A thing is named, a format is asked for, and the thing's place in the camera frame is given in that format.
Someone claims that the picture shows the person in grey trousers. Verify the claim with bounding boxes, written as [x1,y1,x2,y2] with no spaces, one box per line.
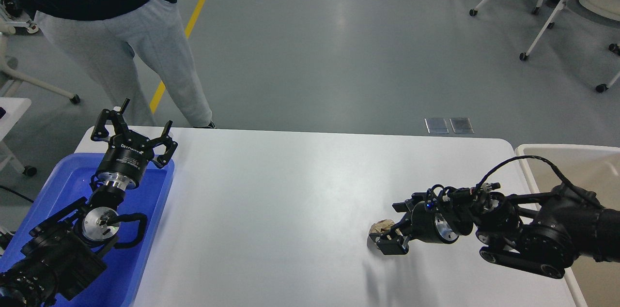
[24,0,215,128]

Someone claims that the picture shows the white plastic bin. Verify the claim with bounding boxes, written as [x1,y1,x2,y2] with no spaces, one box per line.
[514,144,620,307]

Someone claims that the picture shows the white side table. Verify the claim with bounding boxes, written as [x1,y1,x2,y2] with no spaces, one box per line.
[0,97,37,177]

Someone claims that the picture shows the blue plastic bin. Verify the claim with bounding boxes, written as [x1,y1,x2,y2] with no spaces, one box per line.
[0,153,175,307]

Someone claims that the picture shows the right metal floor plate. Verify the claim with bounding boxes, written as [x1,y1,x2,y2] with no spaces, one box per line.
[449,117,475,134]

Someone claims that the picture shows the white chair left edge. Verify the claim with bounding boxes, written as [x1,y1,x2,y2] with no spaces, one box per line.
[0,7,81,105]

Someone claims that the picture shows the white chair right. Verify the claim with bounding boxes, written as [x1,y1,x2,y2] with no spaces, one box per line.
[519,0,620,93]

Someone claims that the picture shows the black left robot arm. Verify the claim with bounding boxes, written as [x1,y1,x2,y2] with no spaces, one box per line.
[1,99,178,307]

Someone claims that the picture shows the metal floor plate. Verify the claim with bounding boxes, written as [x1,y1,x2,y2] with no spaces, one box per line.
[449,117,475,134]
[424,118,450,135]

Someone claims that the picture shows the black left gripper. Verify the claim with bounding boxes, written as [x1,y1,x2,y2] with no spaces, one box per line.
[91,99,178,190]

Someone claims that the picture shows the left metal floor plate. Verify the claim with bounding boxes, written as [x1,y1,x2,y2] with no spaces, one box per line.
[424,118,450,135]

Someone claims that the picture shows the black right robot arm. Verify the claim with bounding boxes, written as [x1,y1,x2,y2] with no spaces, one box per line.
[368,155,620,279]

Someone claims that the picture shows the brown paper ball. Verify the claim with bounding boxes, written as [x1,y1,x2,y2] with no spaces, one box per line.
[368,219,396,243]

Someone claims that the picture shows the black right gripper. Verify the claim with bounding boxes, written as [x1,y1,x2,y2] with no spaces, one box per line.
[374,194,473,255]

